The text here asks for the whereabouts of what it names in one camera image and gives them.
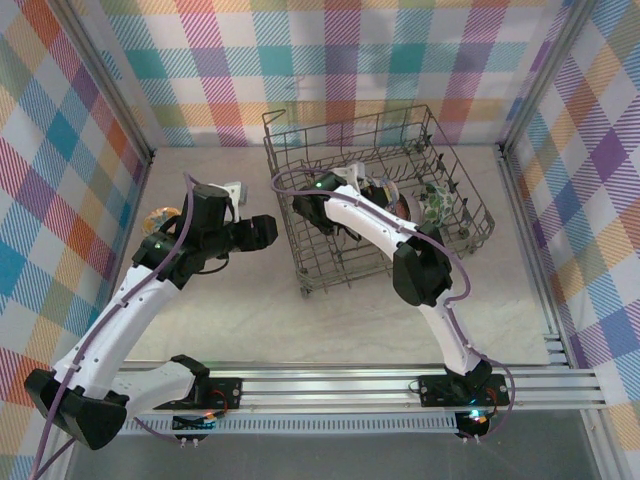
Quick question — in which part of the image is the wide aluminium mounting rail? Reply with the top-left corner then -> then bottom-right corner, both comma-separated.
53,368 -> 609,415

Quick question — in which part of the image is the white slotted cable duct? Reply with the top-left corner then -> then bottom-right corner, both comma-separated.
119,415 -> 460,437

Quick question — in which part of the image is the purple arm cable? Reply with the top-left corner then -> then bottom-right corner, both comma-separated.
269,167 -> 519,446
29,172 -> 201,480

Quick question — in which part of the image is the orange blue patterned bowl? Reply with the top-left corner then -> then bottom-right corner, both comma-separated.
142,205 -> 181,236

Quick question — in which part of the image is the red black power wire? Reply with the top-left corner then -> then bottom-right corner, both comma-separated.
207,387 -> 239,416
479,384 -> 504,416

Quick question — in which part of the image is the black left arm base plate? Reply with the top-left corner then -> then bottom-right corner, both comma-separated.
189,375 -> 245,412

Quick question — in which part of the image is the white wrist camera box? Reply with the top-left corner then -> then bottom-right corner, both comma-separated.
339,162 -> 372,190
225,180 -> 250,207

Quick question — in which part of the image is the aluminium frame post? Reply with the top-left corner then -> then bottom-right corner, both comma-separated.
582,407 -> 619,480
57,0 -> 156,161
42,429 -> 81,480
497,0 -> 601,156

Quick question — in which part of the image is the green spotted bowl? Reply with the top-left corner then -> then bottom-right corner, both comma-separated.
423,181 -> 457,227

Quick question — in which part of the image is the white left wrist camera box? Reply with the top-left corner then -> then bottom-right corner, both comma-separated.
225,180 -> 250,207

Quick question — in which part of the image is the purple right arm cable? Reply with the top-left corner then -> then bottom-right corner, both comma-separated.
269,167 -> 519,446

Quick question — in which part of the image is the thin black camera cable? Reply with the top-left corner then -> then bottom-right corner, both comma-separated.
197,249 -> 232,275

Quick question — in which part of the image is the grey wire dish rack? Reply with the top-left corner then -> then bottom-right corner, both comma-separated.
262,103 -> 497,300

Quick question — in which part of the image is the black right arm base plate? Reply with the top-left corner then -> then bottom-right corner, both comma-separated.
416,372 -> 507,409

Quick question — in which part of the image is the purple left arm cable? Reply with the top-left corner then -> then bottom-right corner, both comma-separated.
29,172 -> 201,480

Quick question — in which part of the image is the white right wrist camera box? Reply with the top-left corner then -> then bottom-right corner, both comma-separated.
339,162 -> 372,190

